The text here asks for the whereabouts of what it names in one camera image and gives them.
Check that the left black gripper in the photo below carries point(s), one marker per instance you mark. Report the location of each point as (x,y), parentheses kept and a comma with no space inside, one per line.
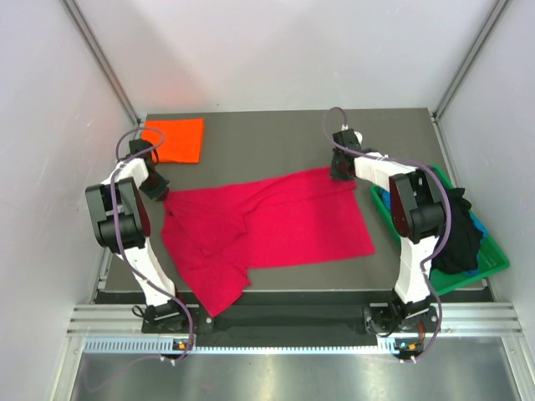
(161,190)

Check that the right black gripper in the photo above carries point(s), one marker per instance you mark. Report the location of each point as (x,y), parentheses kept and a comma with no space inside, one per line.
(334,173)

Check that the red t shirt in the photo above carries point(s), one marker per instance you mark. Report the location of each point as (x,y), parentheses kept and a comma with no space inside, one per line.
(215,236)

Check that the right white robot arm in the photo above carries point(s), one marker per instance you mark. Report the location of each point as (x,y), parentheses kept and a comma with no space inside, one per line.
(418,211)

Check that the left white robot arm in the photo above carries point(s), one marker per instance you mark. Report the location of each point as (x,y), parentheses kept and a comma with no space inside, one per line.
(121,224)

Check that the blue t shirt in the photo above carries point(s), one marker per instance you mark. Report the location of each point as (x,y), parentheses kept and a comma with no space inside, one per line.
(385,198)

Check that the folded orange t shirt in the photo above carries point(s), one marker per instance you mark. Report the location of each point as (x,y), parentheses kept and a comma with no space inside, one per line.
(183,139)

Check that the black t shirt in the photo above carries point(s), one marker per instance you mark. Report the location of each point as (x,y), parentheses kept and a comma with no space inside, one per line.
(464,242)

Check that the green plastic tray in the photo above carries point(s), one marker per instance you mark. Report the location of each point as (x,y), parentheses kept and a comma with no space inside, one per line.
(491,259)

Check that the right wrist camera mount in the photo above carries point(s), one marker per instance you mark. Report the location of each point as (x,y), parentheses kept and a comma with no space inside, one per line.
(357,134)

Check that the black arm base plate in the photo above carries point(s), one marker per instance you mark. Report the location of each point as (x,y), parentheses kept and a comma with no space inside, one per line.
(288,319)

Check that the left aluminium frame post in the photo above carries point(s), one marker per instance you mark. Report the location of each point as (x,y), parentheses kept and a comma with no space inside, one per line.
(90,40)

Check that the aluminium frame post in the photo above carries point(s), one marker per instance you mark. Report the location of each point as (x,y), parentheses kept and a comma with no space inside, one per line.
(483,35)
(90,40)

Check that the right aluminium frame post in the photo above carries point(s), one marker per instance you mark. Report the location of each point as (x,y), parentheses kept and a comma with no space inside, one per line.
(483,35)

